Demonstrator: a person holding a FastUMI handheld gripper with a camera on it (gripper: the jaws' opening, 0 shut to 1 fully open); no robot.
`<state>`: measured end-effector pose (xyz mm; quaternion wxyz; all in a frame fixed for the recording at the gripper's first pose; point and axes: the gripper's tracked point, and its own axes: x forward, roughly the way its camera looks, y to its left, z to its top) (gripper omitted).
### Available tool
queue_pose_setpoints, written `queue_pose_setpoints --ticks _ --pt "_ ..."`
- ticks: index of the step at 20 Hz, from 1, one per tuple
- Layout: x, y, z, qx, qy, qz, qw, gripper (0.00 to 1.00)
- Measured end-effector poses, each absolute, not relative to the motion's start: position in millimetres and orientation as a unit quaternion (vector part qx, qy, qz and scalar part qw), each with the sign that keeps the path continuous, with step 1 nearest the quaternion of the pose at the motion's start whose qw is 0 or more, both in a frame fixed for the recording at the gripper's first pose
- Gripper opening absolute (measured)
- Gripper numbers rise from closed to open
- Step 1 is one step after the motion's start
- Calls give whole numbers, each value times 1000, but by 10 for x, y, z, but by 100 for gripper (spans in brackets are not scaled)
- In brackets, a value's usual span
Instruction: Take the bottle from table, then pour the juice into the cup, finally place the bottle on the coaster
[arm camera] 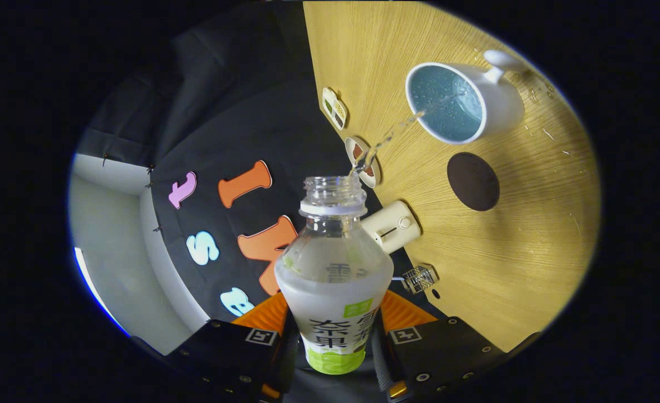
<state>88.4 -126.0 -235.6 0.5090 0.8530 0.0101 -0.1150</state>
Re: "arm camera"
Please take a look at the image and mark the wooden table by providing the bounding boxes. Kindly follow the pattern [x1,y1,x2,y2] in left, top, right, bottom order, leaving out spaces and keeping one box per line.
[303,0,602,353]

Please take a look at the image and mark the pile of dark red food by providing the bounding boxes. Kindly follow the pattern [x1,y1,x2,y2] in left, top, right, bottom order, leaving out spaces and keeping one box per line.
[352,143,376,179]

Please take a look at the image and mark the clear bottle with white label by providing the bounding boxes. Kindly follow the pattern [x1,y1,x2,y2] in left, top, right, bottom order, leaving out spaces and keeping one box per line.
[274,176,395,376]

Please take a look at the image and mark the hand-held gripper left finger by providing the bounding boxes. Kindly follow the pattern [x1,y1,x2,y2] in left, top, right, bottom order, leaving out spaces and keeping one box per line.
[165,291,299,402]

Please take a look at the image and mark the white cup with blue inside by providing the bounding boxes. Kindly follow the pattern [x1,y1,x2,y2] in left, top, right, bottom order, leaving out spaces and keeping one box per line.
[405,49,529,146]

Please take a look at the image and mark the metal wire basket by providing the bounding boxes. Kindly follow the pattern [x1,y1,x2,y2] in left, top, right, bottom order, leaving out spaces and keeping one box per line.
[401,265,439,295]

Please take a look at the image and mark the clear juice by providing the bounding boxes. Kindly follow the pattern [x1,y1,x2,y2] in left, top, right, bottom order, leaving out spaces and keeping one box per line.
[350,90,467,175]

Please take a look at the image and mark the round cream plate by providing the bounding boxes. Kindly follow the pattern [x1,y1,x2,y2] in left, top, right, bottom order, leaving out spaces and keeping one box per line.
[345,137,382,189]

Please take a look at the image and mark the white divided tray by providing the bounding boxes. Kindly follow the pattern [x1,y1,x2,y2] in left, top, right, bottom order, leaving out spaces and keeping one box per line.
[322,87,348,131]

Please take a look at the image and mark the dark brown round coaster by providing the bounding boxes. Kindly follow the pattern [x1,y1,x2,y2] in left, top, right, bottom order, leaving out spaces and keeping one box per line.
[447,152,500,212]

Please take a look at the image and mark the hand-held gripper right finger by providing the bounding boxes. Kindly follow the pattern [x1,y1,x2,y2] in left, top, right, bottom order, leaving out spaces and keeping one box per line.
[372,290,507,402]

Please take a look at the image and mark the cream toaster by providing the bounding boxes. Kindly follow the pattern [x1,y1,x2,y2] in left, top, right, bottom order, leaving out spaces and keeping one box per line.
[361,200,422,254]

